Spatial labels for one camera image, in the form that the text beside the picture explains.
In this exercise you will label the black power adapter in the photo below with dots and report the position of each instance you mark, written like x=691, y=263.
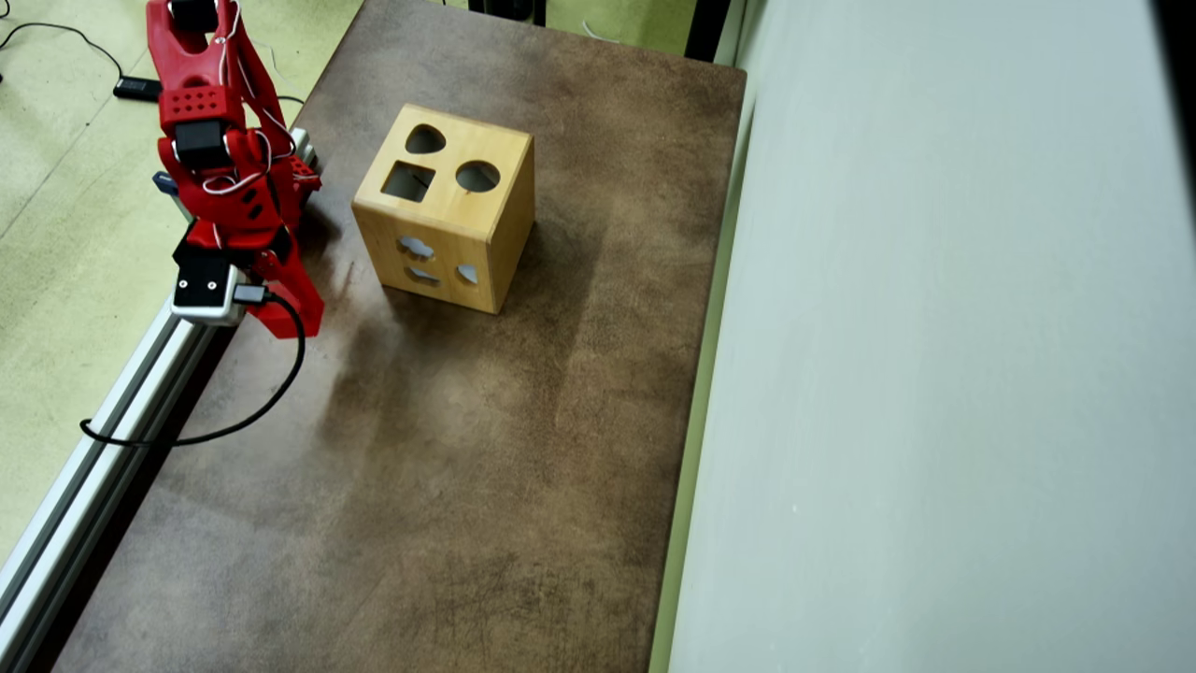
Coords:
x=135, y=89

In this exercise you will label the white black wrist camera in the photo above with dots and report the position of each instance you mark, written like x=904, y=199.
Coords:
x=206, y=285

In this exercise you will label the red robot arm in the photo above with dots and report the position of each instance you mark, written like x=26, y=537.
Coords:
x=201, y=65

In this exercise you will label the aluminium profile rail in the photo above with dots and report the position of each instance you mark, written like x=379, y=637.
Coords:
x=93, y=449

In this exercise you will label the wooden shape sorter box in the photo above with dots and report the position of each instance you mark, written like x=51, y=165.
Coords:
x=448, y=210

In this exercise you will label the small grey white device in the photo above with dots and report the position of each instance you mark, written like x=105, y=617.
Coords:
x=304, y=147

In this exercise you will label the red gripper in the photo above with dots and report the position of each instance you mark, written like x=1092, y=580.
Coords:
x=291, y=297

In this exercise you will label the dark vertical post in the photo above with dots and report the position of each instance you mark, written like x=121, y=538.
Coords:
x=707, y=28

